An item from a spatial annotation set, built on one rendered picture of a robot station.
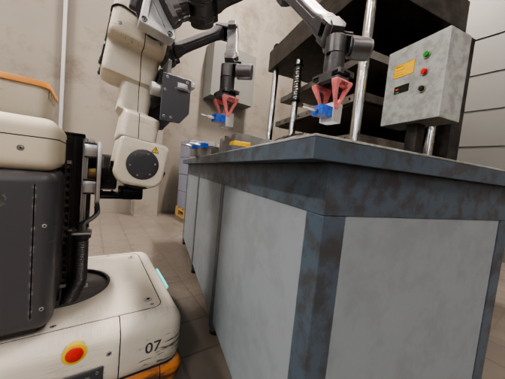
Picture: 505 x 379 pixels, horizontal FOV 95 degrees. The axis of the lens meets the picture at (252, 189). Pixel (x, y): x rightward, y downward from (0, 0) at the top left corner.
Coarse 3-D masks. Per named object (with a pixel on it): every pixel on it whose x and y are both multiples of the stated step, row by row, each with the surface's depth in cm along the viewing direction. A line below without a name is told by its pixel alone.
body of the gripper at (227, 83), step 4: (224, 76) 90; (228, 76) 90; (220, 80) 91; (224, 80) 90; (228, 80) 90; (232, 80) 91; (220, 84) 91; (224, 84) 90; (228, 84) 90; (232, 84) 91; (220, 88) 91; (224, 88) 88; (228, 88) 88; (232, 88) 91; (228, 92) 91; (232, 92) 91; (236, 92) 90
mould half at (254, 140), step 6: (234, 138) 95; (240, 138) 95; (246, 138) 96; (252, 138) 97; (258, 138) 98; (264, 138) 99; (282, 138) 117; (222, 144) 112; (228, 144) 102; (252, 144) 97; (222, 150) 111
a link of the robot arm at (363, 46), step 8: (336, 24) 66; (344, 24) 66; (344, 32) 67; (352, 32) 67; (360, 40) 64; (368, 40) 65; (352, 48) 65; (360, 48) 65; (368, 48) 65; (352, 56) 66; (360, 56) 66; (368, 56) 66
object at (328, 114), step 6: (306, 108) 64; (312, 108) 64; (318, 108) 65; (324, 108) 64; (330, 108) 66; (312, 114) 67; (318, 114) 66; (324, 114) 65; (330, 114) 66; (336, 114) 67; (324, 120) 68; (330, 120) 67; (336, 120) 67
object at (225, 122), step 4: (204, 116) 88; (208, 116) 89; (212, 116) 90; (216, 116) 89; (220, 116) 90; (224, 116) 91; (232, 116) 93; (212, 120) 92; (216, 120) 90; (220, 120) 90; (224, 120) 91; (228, 120) 92; (232, 120) 93; (220, 124) 95; (224, 124) 92; (228, 124) 92; (232, 124) 93; (228, 128) 96
